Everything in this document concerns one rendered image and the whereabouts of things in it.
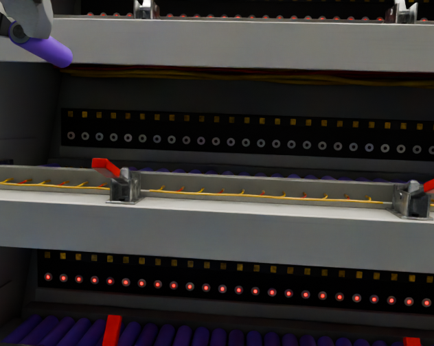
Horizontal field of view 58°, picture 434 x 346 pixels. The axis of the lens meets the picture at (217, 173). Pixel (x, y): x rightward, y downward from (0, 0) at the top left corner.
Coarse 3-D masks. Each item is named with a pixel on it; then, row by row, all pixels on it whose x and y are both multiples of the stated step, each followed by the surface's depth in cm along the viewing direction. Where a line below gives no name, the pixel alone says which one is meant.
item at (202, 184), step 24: (0, 168) 42; (24, 168) 42; (48, 168) 42; (72, 168) 43; (168, 192) 39; (216, 192) 40; (240, 192) 40; (264, 192) 39; (288, 192) 40; (312, 192) 40; (336, 192) 40; (360, 192) 39; (384, 192) 39
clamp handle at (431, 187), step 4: (432, 180) 31; (412, 184) 35; (416, 184) 35; (424, 184) 32; (428, 184) 31; (432, 184) 31; (408, 188) 36; (412, 188) 35; (416, 188) 35; (420, 188) 33; (424, 188) 32; (428, 188) 31; (432, 188) 31; (408, 192) 36; (412, 192) 35; (416, 192) 34; (420, 192) 33; (424, 192) 32; (428, 192) 32; (432, 192) 32; (412, 196) 35; (416, 196) 35; (420, 196) 35
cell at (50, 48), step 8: (16, 24) 27; (8, 32) 27; (16, 32) 27; (16, 40) 27; (24, 40) 27; (32, 40) 27; (40, 40) 28; (48, 40) 29; (24, 48) 28; (32, 48) 28; (40, 48) 29; (48, 48) 29; (56, 48) 31; (64, 48) 32; (40, 56) 30; (48, 56) 30; (56, 56) 31; (64, 56) 32; (72, 56) 33; (56, 64) 32; (64, 64) 33
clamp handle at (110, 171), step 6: (96, 162) 31; (102, 162) 31; (108, 162) 31; (96, 168) 31; (102, 168) 31; (108, 168) 31; (114, 168) 33; (102, 174) 33; (108, 174) 33; (114, 174) 33; (120, 174) 35; (126, 174) 37; (120, 180) 36; (126, 180) 37
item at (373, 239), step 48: (0, 144) 47; (0, 192) 40; (48, 192) 41; (0, 240) 37; (48, 240) 37; (96, 240) 36; (144, 240) 36; (192, 240) 35; (240, 240) 35; (288, 240) 35; (336, 240) 34; (384, 240) 34; (432, 240) 34
